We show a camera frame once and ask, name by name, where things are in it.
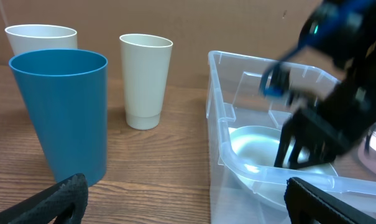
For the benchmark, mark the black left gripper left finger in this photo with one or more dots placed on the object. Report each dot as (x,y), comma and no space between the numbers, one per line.
(64,202)

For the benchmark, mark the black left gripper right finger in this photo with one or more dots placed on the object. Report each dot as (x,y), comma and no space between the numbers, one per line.
(306,204)

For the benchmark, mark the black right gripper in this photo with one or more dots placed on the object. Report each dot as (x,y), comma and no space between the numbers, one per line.
(338,125)

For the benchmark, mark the grey plastic plate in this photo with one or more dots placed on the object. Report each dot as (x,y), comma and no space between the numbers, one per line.
(257,146)

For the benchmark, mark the clear plastic storage bin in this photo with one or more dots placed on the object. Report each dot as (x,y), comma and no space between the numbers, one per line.
(234,101)

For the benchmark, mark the blue plastic cup near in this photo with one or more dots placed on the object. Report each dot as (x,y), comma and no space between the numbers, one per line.
(65,92)

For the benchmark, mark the cream plastic cup right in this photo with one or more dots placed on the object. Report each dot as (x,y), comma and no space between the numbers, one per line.
(145,61)

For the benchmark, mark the cream plastic cup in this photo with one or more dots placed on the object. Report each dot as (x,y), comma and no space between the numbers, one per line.
(30,37)
(145,61)

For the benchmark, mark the cream plastic cup left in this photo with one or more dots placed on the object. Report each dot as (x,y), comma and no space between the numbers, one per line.
(30,37)

